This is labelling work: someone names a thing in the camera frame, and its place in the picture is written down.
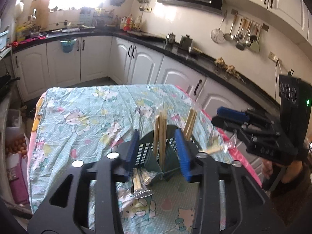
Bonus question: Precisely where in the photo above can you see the plastic chopstick pack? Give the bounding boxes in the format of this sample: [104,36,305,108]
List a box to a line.
[200,130,237,155]

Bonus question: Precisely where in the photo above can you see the dark green plastic utensil basket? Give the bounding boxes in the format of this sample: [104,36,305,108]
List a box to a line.
[131,124,203,183]

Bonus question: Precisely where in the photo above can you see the bamboo chopsticks right in basket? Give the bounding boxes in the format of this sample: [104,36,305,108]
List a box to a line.
[183,107,197,141]

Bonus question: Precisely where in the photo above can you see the bamboo chopsticks in basket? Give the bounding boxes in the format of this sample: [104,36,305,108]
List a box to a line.
[153,107,167,171]
[183,107,197,141]

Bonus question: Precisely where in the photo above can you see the dried ginger pile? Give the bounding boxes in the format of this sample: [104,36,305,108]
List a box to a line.
[214,58,244,82]

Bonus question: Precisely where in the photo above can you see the bamboo chopsticks left in basket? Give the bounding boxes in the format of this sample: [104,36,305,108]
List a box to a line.
[153,107,167,171]

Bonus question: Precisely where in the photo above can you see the hanging steel ladle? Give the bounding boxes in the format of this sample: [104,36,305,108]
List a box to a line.
[224,13,238,42]

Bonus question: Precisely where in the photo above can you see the black countertop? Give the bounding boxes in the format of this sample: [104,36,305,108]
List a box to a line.
[13,30,280,112]

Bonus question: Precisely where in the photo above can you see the dark metal pot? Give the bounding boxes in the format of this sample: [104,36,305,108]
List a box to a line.
[179,34,193,51]

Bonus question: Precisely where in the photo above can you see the Hello Kitty patterned tablecloth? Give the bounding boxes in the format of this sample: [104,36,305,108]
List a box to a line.
[27,83,263,234]

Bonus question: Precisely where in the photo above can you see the hanging green spatula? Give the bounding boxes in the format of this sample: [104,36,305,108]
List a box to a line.
[250,26,261,53]

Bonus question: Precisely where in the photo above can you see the eggs in carton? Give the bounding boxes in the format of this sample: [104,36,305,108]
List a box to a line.
[5,137,27,159]

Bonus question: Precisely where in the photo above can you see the steel kettle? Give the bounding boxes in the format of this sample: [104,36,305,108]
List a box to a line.
[165,32,176,45]

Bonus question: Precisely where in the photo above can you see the white upper cabinets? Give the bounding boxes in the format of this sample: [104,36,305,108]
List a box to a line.
[225,0,311,44]

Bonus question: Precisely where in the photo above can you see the white cabinets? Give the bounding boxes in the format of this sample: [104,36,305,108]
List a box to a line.
[12,36,279,115]
[225,0,311,44]

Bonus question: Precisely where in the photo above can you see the white lower cabinets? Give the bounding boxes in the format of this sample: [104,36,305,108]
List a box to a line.
[12,36,279,115]

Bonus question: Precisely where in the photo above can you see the red bottle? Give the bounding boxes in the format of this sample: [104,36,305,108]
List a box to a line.
[123,14,133,31]

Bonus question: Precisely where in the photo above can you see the teal hanging waste bin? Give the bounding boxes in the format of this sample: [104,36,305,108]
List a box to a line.
[60,38,77,53]

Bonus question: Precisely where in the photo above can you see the wooden cutting board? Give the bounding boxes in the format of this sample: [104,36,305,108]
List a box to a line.
[30,0,50,29]

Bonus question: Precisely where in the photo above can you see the wall power socket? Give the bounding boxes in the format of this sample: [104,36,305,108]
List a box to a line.
[268,52,281,64]

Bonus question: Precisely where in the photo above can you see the hanging wire strainer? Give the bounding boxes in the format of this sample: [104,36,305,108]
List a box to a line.
[210,11,227,44]

